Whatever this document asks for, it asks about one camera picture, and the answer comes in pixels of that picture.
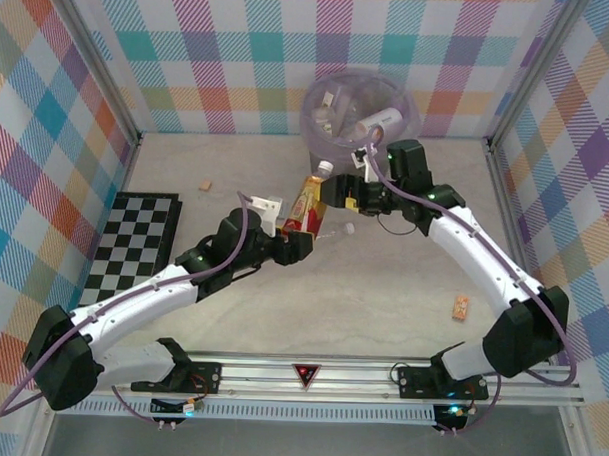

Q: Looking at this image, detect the red black triangle emblem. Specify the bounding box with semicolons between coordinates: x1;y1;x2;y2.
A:
291;362;323;393

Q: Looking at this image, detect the small orange printed box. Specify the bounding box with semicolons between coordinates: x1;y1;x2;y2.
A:
450;294;472;324

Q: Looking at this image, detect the white slotted cable duct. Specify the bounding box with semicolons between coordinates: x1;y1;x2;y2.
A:
57;397;437;428

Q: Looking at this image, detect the aluminium floor frame bar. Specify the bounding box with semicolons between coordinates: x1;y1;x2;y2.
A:
477;138;559;358
112;130;144;198

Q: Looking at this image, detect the right power connector block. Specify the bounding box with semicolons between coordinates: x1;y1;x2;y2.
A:
431;402;472;438

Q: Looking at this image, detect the purple lined trash bin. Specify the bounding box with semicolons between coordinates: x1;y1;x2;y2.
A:
297;70;424;168

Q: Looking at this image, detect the orange tea bottle red label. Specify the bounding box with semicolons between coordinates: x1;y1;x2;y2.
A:
278;158;336;240

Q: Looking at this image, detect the clear bottle white orange label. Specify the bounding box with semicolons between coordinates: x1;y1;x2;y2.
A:
312;87;341;125

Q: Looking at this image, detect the power connector block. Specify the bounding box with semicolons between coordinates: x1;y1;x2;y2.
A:
431;402;472;438
149;396;203;432

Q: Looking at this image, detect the clear bottle white green label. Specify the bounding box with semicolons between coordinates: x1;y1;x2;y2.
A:
357;106;405;137

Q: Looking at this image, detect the black silver chessboard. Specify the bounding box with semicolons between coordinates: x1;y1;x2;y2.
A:
79;189;183;313

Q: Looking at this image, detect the aluminium frame post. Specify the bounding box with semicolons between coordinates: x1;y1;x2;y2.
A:
44;0;148;148
484;0;592;154

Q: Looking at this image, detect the clear bottle white cap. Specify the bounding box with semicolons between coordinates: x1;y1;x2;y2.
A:
317;220;357;244

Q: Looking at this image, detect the left power connector block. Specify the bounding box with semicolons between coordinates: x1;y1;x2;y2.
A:
149;396;203;432

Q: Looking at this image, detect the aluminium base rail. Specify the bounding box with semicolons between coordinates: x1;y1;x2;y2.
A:
31;346;586;414

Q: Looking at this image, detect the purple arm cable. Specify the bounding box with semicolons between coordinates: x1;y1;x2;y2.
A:
354;125;588;442
0;183;267;433

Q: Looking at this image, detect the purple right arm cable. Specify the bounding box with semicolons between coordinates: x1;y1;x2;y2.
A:
354;125;588;442

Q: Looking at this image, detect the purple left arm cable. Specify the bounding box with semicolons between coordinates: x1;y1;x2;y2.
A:
0;183;267;433

